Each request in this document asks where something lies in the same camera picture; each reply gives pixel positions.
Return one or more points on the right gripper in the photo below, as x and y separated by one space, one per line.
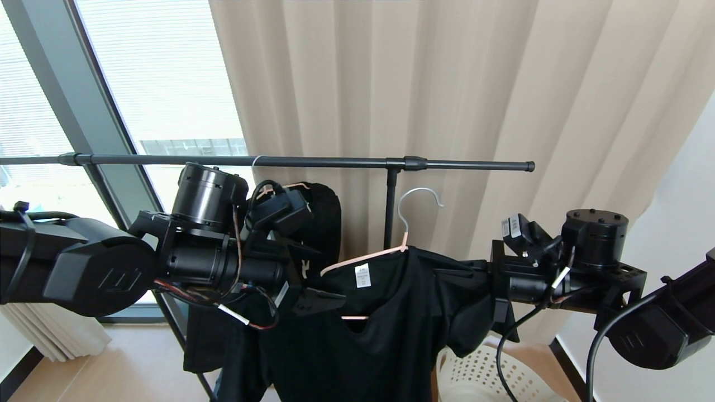
519 285

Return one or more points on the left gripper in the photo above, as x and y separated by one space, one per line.
234 265

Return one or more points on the black shorts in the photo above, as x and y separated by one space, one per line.
327 223

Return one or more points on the pink clothes hanger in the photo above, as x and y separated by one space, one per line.
290 185
363 258

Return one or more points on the black garment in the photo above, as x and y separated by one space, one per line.
391 346

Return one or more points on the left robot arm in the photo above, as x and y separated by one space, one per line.
84 268

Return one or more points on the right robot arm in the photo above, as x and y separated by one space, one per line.
659 312

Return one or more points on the white laundry basket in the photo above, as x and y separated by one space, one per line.
480 374

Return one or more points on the black clothes rack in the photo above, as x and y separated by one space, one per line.
335 162

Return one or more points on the beige curtain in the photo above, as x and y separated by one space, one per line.
391 72
56 335

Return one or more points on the window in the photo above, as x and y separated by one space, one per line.
167 72

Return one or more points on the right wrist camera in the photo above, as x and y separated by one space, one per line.
522 234

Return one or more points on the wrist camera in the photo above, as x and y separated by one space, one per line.
522 234
285 209

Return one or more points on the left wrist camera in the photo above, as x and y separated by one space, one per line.
285 209

